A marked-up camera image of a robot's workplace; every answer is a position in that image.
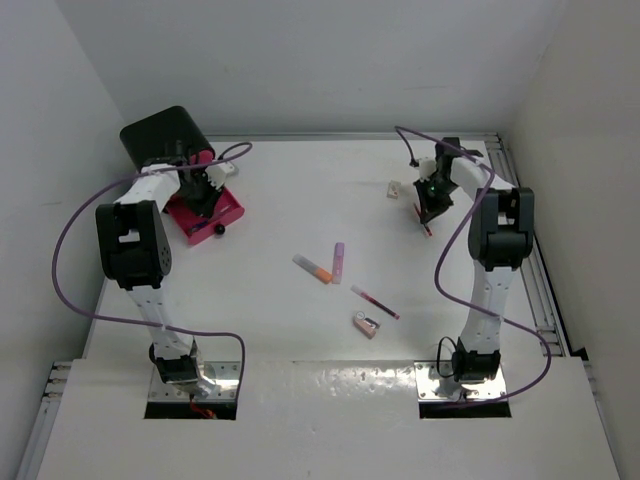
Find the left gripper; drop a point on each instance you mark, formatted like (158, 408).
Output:
(205, 207)

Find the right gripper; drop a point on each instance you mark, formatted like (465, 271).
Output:
(430, 209)

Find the pink drawer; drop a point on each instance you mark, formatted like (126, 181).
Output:
(184, 219)

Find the clear red ink pen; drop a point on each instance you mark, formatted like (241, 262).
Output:
(366, 296)

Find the blue capped pen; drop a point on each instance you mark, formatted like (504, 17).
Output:
(198, 226)

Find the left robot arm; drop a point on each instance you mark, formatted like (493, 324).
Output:
(135, 253)

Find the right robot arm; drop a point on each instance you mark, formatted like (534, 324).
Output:
(500, 238)

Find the white eraser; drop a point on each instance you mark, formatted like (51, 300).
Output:
(393, 189)

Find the black drawer cabinet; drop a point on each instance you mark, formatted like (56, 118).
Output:
(169, 133)

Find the purple highlighter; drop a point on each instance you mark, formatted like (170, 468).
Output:
(338, 262)

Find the orange highlighter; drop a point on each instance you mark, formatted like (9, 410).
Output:
(310, 267)

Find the pink eraser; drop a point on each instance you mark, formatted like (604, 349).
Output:
(367, 326)

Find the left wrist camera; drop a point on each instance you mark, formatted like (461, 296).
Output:
(218, 174)

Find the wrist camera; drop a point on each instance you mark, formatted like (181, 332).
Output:
(426, 167)
(218, 174)

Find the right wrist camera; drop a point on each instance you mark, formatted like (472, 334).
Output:
(426, 167)

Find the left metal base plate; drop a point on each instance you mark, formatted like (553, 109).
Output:
(217, 383)

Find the metal base plate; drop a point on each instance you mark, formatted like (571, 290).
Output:
(217, 383)
(435, 387)

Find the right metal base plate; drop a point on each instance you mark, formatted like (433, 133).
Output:
(435, 387)

